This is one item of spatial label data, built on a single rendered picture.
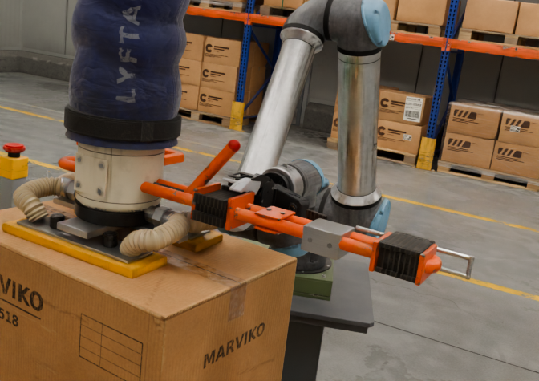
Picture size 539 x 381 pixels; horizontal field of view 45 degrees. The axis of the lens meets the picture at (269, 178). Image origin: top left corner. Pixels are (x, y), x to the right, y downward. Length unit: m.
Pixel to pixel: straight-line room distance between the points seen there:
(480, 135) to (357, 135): 6.46
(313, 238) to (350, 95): 0.72
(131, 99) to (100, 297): 0.35
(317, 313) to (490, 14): 6.64
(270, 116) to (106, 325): 0.68
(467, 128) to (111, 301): 7.31
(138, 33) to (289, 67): 0.54
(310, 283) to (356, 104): 0.57
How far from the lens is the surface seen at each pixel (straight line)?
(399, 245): 1.04
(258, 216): 1.14
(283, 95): 1.61
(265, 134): 1.58
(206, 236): 1.38
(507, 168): 8.22
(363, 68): 1.71
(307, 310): 1.92
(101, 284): 1.16
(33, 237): 1.34
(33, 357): 1.35
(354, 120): 1.77
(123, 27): 1.21
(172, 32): 1.24
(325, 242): 1.09
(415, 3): 8.42
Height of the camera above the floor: 1.54
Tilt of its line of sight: 13 degrees down
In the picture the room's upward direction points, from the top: 7 degrees clockwise
